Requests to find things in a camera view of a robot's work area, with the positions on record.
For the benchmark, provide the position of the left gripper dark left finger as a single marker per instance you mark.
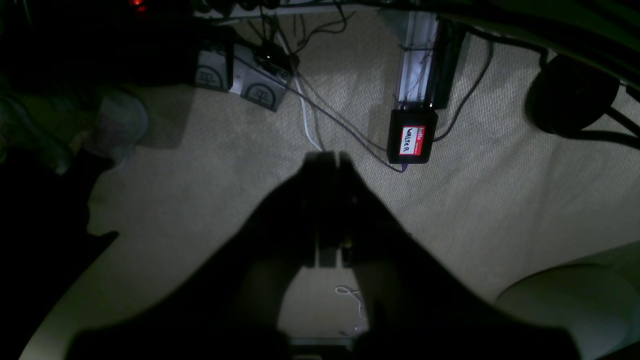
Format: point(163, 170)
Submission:
point(229, 307)

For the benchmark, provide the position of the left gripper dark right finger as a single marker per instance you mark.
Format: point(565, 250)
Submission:
point(417, 309)

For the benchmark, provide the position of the black box with red label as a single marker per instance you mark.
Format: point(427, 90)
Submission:
point(411, 135)

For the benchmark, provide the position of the black round chair base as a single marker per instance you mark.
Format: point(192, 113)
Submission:
point(568, 96)

